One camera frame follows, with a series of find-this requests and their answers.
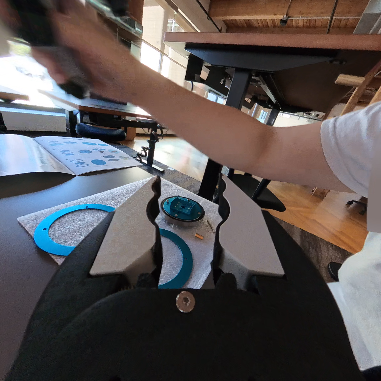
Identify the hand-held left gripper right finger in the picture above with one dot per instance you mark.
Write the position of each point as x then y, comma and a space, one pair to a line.
250, 238

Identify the long metal screw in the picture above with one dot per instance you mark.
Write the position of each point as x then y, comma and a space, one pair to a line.
211, 226

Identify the blue round bearing base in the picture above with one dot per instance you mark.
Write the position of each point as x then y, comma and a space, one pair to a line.
183, 208

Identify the person's right hand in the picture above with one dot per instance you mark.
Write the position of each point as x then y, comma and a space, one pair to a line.
98, 50

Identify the wooden staircase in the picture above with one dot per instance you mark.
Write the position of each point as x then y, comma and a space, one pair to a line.
360, 86

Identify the person's black shoe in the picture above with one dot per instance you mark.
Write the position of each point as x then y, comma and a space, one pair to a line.
335, 271

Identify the dark desk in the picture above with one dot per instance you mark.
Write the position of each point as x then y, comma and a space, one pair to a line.
29, 268
12, 94
297, 83
98, 105

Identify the large window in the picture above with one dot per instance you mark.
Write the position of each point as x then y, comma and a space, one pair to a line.
17, 74
151, 56

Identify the white foam sheet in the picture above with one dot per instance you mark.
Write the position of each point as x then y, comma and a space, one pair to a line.
74, 202

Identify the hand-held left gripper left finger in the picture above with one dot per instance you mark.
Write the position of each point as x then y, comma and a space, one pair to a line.
125, 238

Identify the printed instruction manual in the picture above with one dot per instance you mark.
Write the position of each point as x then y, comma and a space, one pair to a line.
89, 151

